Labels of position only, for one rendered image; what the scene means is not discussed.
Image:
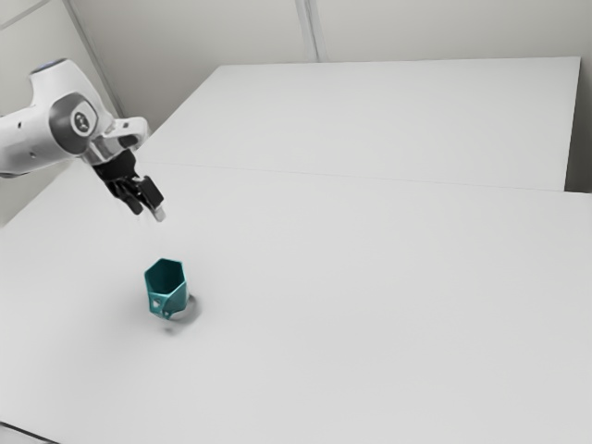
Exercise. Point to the teal faceted mug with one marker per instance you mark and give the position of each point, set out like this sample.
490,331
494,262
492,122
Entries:
166,287

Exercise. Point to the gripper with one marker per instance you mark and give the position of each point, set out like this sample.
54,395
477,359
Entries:
115,170

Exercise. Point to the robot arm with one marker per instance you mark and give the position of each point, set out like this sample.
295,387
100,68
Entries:
32,134

